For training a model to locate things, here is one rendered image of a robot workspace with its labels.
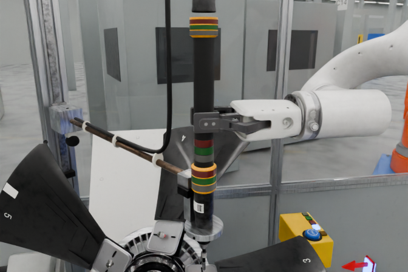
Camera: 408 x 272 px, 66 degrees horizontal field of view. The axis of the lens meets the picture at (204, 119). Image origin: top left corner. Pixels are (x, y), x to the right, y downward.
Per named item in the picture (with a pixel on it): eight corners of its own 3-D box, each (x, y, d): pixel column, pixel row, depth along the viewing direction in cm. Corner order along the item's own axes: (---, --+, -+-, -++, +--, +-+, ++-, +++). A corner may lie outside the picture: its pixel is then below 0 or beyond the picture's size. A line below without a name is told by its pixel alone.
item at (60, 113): (49, 129, 100) (46, 104, 98) (71, 125, 105) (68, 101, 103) (61, 136, 93) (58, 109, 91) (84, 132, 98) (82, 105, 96)
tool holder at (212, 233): (169, 224, 58) (167, 176, 56) (197, 210, 63) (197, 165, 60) (203, 248, 52) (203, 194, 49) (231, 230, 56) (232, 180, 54)
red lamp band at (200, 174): (186, 172, 54) (186, 166, 53) (204, 165, 57) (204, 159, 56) (203, 180, 51) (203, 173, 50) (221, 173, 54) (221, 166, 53)
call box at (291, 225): (277, 241, 105) (279, 213, 103) (305, 238, 107) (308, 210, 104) (298, 275, 90) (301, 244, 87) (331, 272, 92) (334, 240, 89)
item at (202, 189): (186, 186, 54) (186, 180, 54) (204, 178, 57) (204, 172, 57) (203, 195, 51) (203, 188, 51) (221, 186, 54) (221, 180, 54)
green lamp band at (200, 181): (186, 179, 54) (186, 173, 54) (204, 172, 57) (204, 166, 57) (203, 188, 51) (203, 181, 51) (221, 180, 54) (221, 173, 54)
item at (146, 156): (70, 124, 94) (69, 119, 94) (74, 122, 95) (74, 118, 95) (186, 181, 57) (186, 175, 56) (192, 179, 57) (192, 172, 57)
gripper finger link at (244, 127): (265, 135, 45) (227, 131, 47) (274, 122, 52) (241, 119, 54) (265, 127, 44) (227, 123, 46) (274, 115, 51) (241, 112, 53)
